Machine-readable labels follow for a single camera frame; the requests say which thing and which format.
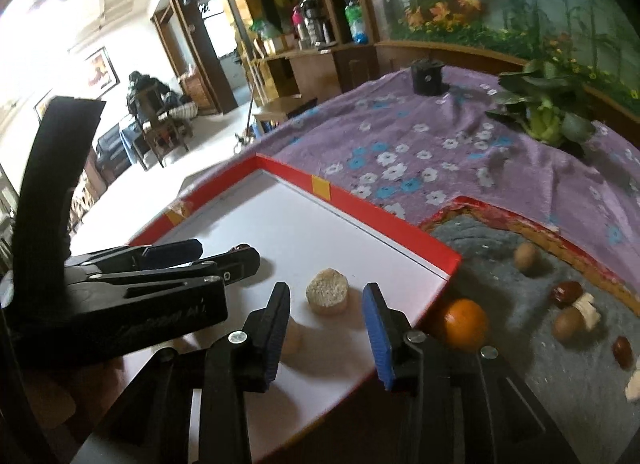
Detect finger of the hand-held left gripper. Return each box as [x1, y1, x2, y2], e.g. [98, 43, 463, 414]
[90, 247, 261, 287]
[67, 239, 203, 275]

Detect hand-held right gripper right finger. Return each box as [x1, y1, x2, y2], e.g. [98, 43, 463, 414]
[362, 282, 581, 464]

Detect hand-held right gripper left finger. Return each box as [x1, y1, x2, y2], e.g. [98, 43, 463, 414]
[70, 282, 292, 464]

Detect red cardboard tray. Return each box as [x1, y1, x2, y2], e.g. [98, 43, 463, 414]
[67, 153, 463, 464]

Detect round beige cracker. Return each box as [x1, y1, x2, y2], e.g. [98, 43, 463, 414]
[305, 268, 350, 316]

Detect orange tangerine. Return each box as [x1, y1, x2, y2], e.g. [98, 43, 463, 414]
[440, 298, 489, 351]

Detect person's left hand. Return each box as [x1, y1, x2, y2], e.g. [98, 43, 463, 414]
[20, 370, 78, 430]

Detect wooden chair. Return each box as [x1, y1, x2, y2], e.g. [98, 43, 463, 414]
[135, 106, 192, 168]

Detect grey mat with red border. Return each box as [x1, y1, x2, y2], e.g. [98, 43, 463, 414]
[385, 194, 640, 464]

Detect wicker basket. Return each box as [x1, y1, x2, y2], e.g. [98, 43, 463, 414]
[179, 75, 208, 107]

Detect dark clothing heap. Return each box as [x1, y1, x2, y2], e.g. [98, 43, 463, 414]
[127, 71, 173, 117]

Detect small wooden stool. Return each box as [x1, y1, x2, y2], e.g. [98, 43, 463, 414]
[252, 95, 321, 137]

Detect wooden side cabinet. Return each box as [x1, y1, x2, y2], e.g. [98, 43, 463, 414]
[252, 41, 381, 110]

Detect purple floral blanket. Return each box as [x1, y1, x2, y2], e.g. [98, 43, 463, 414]
[180, 64, 640, 275]

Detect green bag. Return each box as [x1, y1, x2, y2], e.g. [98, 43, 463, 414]
[249, 19, 283, 42]

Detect bottles on sideboard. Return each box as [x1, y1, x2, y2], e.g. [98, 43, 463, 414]
[300, 0, 331, 45]

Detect black cylindrical holder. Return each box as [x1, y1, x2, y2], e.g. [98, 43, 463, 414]
[411, 58, 445, 96]

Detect clear bottle with green cap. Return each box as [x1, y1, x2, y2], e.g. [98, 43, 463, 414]
[344, 0, 368, 44]

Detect leafy green vegetable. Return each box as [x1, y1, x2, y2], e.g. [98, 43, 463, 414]
[487, 59, 598, 147]

